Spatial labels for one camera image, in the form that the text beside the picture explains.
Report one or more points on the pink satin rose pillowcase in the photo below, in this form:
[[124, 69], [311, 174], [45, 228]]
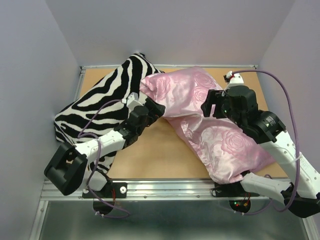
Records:
[[221, 146]]

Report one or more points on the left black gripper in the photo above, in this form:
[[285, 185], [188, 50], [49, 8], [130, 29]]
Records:
[[157, 111]]

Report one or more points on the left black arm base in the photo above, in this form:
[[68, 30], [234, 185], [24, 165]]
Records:
[[117, 189]]

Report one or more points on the aluminium frame rail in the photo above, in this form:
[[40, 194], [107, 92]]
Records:
[[150, 190]]

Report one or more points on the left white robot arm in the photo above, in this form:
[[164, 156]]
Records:
[[72, 166]]

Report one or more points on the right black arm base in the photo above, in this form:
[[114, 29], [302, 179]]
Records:
[[230, 190]]

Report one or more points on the zebra striped pillow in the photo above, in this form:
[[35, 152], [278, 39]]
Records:
[[99, 110]]

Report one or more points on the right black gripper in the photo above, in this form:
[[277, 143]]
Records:
[[215, 94]]

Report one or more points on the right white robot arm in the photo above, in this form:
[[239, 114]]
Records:
[[301, 196]]

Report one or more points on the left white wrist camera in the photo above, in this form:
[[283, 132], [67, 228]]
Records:
[[132, 101]]

